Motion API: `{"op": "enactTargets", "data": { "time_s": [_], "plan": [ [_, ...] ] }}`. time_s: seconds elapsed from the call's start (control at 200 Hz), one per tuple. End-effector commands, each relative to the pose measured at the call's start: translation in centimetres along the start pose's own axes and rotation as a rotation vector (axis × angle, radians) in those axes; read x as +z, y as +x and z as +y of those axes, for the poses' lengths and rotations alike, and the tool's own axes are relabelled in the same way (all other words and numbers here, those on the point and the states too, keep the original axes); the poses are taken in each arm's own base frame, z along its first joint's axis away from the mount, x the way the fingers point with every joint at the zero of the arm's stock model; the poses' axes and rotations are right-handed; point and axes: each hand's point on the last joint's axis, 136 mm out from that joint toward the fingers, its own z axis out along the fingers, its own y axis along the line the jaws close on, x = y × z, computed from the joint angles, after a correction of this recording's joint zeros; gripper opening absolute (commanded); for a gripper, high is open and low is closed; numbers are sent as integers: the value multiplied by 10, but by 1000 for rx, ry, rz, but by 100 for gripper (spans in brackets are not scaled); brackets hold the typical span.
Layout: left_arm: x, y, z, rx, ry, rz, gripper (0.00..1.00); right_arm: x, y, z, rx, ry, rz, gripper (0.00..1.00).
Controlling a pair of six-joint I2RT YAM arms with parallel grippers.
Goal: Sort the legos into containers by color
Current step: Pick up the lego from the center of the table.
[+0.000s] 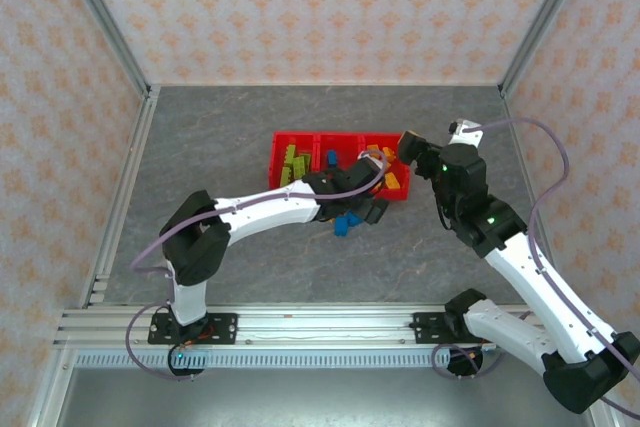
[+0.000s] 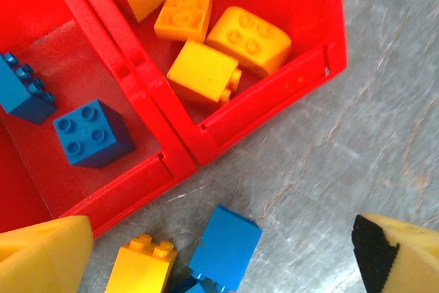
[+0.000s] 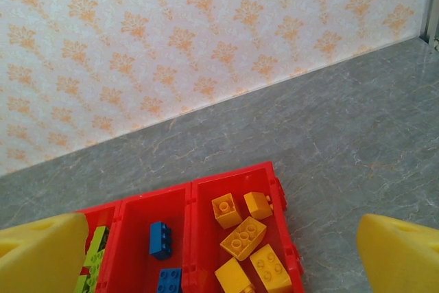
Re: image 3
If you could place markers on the aluminium corner post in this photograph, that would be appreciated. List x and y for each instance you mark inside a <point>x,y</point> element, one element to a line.
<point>428,1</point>

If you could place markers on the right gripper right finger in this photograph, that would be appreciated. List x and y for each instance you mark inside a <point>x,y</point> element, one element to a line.
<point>401,255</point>

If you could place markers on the red plastic bin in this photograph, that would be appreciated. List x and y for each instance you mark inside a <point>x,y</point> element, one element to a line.
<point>137,238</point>
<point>205,238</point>
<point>109,214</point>

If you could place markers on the green lego plate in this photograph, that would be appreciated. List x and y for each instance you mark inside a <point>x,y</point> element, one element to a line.
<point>94,259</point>
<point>87,282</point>
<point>100,238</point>

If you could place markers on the blue lego brick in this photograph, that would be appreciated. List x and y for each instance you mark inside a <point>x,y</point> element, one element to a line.
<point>169,281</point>
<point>160,239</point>

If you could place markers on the long orange lego brick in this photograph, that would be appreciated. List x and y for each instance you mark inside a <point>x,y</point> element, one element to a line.
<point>243,238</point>

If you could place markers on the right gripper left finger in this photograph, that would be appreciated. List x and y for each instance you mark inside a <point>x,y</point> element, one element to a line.
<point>37,255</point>

